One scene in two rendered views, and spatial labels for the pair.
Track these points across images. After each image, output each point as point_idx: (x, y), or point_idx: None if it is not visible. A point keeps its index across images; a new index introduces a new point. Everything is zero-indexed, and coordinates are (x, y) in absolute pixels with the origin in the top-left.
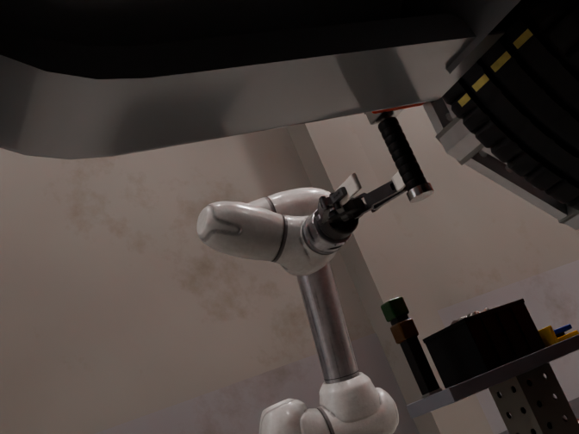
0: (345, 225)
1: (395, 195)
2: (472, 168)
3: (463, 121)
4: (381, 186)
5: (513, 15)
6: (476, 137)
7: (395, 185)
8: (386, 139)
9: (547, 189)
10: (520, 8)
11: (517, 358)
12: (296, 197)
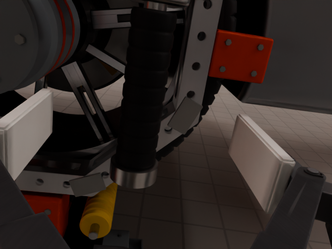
0: None
1: None
2: (176, 138)
3: (208, 108)
4: (4, 167)
5: (224, 83)
6: (201, 119)
7: (9, 163)
8: (171, 54)
9: (161, 156)
10: (223, 82)
11: None
12: None
